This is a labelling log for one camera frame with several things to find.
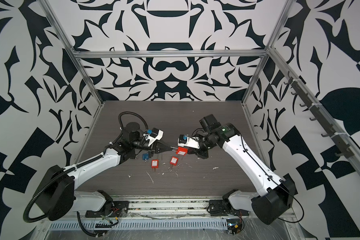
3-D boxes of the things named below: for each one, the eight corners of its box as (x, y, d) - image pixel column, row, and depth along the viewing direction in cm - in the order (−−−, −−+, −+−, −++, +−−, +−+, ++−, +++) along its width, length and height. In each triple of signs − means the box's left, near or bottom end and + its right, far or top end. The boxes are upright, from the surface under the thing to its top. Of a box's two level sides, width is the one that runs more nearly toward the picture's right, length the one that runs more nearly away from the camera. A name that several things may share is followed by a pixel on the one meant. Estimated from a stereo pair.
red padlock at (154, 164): (150, 171, 88) (150, 169, 87) (151, 161, 92) (151, 159, 90) (158, 171, 88) (157, 169, 87) (159, 161, 92) (158, 159, 90)
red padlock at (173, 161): (167, 170, 89) (167, 169, 87) (172, 157, 94) (172, 155, 92) (174, 172, 88) (174, 171, 86) (178, 159, 93) (178, 157, 92)
